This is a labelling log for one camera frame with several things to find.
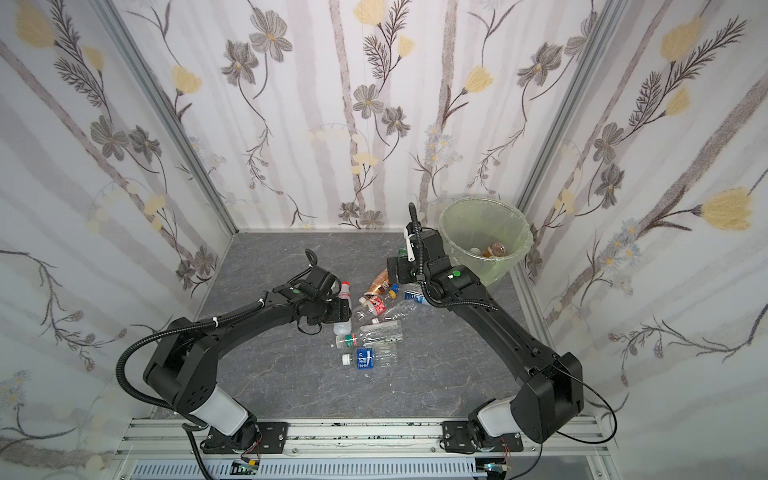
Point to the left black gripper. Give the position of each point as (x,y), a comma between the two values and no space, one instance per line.
(335,302)

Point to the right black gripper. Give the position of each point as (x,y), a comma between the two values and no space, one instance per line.
(400,268)

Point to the white bottle red cap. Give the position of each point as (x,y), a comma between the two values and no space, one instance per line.
(343,325)

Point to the brown label bottle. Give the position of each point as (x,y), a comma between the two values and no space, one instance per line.
(495,250)

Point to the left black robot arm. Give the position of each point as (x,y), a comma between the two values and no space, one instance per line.
(183,370)

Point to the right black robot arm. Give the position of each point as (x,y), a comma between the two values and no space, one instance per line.
(551,392)

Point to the mesh bin with green bag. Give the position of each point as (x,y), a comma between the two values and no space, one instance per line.
(479,222)

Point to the crushed bottle blue cap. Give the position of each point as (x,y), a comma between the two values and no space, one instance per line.
(409,292)

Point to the orange copper label bottle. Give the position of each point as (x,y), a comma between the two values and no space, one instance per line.
(380,285)

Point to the crushed bottle red label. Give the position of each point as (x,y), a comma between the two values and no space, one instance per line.
(383,308)

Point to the clear bottle green cap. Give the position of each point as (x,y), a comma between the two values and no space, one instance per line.
(386,332)

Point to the clear bottle blue label white cap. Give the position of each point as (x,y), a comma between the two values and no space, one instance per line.
(375,356)

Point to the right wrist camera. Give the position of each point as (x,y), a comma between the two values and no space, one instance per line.
(409,233)

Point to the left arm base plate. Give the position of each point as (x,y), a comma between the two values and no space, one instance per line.
(251,438)

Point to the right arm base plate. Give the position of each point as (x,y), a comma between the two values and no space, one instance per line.
(480,435)

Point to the aluminium frame rail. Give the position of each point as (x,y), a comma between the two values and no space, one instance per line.
(399,448)

